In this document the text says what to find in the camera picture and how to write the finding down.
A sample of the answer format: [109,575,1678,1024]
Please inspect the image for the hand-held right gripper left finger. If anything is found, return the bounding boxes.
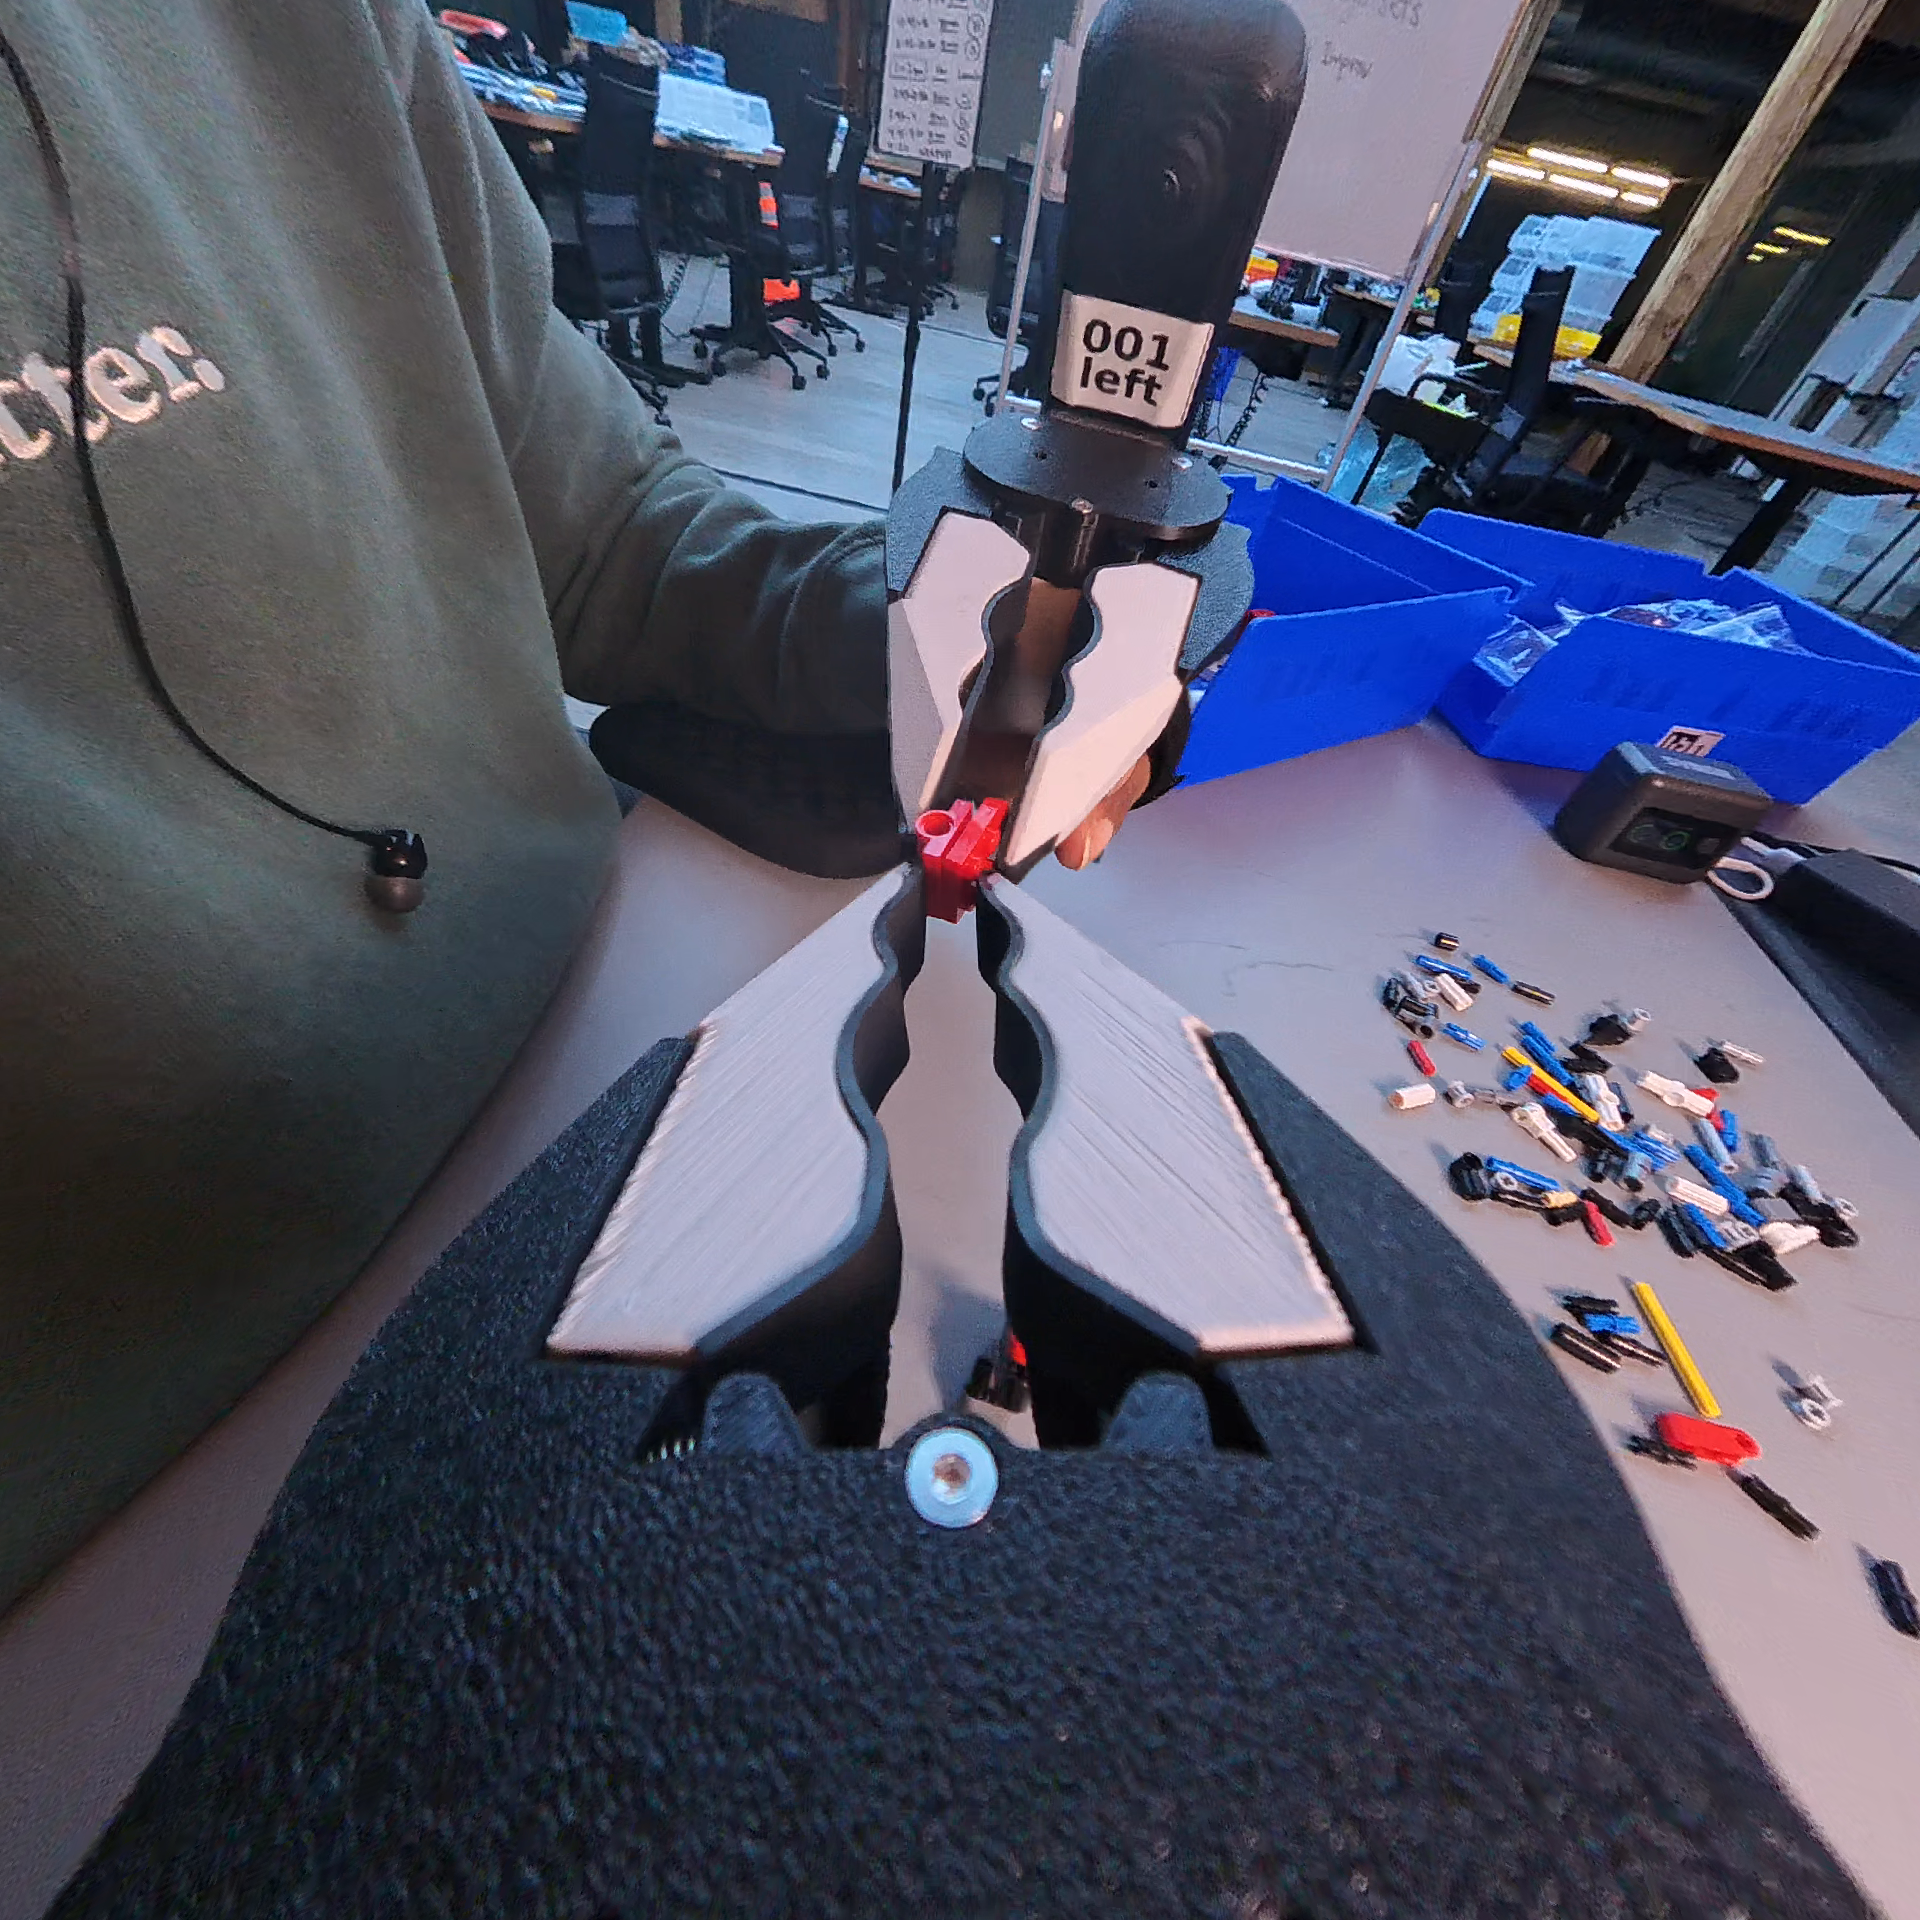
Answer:
[547,867,928,1445]

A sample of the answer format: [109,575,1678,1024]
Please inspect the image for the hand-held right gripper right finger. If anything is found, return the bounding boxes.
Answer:
[975,880,1355,1448]

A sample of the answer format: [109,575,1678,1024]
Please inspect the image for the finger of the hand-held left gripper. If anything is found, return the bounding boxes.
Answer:
[1001,565,1206,884]
[886,507,1038,851]

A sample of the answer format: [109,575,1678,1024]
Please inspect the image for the red rounded plate with hole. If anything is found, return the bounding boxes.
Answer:
[905,797,1013,884]

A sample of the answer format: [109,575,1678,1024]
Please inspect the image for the person's left forearm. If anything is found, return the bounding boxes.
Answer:
[501,309,905,751]

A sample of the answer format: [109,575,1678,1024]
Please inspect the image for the grey desk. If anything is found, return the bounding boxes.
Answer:
[0,721,1920,1920]

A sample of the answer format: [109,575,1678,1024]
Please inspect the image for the black desk divider strip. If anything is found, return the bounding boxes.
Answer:
[1723,884,1920,1136]

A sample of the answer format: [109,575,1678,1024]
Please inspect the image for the person's left hand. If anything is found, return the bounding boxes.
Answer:
[1051,675,1196,875]

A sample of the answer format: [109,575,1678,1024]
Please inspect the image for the large whiteboard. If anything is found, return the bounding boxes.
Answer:
[1051,0,1564,284]

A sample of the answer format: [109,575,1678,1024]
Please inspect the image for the small whiteboard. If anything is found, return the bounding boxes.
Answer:
[873,0,1001,173]

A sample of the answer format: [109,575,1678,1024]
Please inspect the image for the pile of small brick pieces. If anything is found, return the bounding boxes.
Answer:
[1377,926,1863,1292]

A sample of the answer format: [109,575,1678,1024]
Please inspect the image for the black and blue pins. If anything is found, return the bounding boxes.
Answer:
[1559,1292,1669,1369]

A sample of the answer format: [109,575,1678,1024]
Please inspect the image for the yellow brick axle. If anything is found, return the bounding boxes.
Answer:
[1628,1278,1727,1421]

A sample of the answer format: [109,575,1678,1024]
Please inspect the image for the background office chairs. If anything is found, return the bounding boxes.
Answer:
[552,46,873,423]

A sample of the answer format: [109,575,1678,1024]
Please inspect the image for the background table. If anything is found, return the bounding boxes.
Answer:
[1476,337,1920,575]

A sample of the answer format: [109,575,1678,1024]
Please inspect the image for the black power adapter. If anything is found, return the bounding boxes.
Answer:
[1769,847,1920,992]

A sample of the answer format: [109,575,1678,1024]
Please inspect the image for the black drawstring cord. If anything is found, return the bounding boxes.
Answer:
[0,28,431,913]

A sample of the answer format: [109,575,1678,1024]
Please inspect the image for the black action camera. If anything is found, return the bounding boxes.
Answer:
[1552,741,1777,885]

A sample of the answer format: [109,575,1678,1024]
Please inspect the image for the wooden post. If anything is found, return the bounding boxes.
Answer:
[1611,0,1891,388]

